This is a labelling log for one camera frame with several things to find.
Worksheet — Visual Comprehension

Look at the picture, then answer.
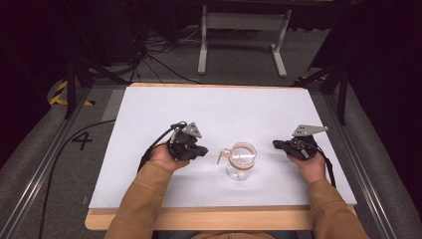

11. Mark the person's left hand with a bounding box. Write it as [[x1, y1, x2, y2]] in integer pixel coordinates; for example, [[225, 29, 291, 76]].
[[147, 142, 191, 173]]

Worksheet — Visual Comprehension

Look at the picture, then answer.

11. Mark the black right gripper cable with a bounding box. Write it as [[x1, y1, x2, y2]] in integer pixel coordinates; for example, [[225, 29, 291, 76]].
[[315, 144, 337, 189]]

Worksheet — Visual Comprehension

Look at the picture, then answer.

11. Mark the aluminium rail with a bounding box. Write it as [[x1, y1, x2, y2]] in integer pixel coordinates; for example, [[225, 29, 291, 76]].
[[0, 87, 95, 239], [323, 93, 399, 239]]

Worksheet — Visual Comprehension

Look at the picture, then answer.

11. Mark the grey metal stand frame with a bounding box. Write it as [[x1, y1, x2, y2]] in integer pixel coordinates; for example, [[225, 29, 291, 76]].
[[197, 4, 294, 80]]

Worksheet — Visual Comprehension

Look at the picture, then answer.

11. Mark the black tripod stand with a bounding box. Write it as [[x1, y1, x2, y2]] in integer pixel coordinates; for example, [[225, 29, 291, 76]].
[[64, 58, 131, 120], [293, 61, 350, 126]]

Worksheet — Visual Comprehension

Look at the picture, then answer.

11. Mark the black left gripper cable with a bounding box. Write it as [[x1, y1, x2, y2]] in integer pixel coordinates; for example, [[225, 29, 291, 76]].
[[136, 120, 188, 173]]

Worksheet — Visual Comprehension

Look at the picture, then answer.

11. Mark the white table sheet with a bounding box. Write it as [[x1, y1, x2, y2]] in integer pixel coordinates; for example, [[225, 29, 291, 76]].
[[89, 86, 358, 210]]

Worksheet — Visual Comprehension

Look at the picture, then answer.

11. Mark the clear glass jar with lid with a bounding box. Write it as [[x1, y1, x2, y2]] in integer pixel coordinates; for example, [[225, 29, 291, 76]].
[[216, 141, 259, 182]]

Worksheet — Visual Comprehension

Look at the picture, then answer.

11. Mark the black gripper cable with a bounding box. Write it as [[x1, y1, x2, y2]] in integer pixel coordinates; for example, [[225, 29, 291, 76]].
[[315, 144, 337, 189], [136, 120, 188, 173]]

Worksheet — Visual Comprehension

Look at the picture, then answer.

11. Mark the bundle of floor cables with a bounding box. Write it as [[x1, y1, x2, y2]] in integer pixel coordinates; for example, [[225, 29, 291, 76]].
[[128, 25, 204, 86]]

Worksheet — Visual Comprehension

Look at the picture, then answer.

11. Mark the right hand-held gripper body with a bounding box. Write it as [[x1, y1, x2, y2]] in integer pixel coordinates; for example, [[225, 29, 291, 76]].
[[286, 123, 329, 162]]

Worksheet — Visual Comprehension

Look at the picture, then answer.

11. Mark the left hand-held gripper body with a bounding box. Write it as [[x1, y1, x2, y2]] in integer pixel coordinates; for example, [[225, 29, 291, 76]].
[[168, 121, 204, 162]]

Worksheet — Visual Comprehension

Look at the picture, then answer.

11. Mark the black floor cable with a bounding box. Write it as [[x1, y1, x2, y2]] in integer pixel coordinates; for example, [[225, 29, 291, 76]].
[[37, 119, 117, 239]]

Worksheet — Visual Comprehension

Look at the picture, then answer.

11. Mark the person's right hand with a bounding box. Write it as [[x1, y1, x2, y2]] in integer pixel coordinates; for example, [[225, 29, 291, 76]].
[[286, 150, 328, 185]]

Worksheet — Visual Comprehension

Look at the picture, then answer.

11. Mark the yellow black floor tape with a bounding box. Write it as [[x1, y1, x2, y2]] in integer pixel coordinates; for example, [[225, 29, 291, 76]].
[[49, 80, 97, 108]]

